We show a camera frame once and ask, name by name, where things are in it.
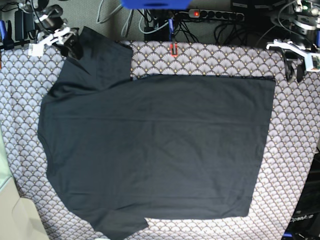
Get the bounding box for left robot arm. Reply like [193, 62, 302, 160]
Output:
[266, 0, 320, 83]

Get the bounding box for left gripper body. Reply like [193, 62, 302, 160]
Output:
[266, 39, 320, 73]

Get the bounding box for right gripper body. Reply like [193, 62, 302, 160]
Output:
[27, 26, 78, 57]

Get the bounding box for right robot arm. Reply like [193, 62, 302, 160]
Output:
[17, 0, 83, 60]

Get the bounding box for blue plastic mount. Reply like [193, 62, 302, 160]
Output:
[121, 0, 191, 10]

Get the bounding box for red table clamp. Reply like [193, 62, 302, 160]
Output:
[169, 42, 178, 58]

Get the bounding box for beige cabinet at left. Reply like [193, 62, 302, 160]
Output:
[0, 139, 49, 240]

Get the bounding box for dark navy T-shirt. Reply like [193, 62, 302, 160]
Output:
[37, 27, 276, 240]

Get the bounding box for black power strip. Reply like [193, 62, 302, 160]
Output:
[187, 9, 245, 22]

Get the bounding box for black OpenArm box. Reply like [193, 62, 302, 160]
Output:
[282, 153, 320, 240]

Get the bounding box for fan patterned tablecloth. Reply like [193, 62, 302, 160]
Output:
[0, 41, 320, 240]

